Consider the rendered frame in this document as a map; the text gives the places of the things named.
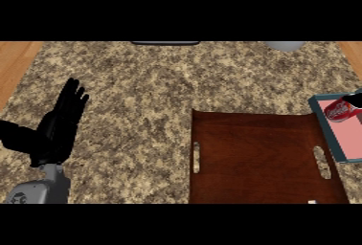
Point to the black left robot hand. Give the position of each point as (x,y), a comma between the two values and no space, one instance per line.
(59,127)

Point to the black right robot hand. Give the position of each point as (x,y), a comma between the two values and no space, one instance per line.
(356,99)

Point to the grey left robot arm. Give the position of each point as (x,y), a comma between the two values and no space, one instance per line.
(44,188)

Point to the red soda can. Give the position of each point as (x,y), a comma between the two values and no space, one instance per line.
(338,111)

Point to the teal tray with pink base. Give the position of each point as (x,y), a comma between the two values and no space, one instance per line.
(349,140)

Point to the brown cardboard box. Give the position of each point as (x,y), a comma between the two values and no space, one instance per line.
(254,156)

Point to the grey rounded vessel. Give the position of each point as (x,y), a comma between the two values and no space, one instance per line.
(284,45)

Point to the dark grey flat appliance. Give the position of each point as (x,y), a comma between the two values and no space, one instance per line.
(164,42)

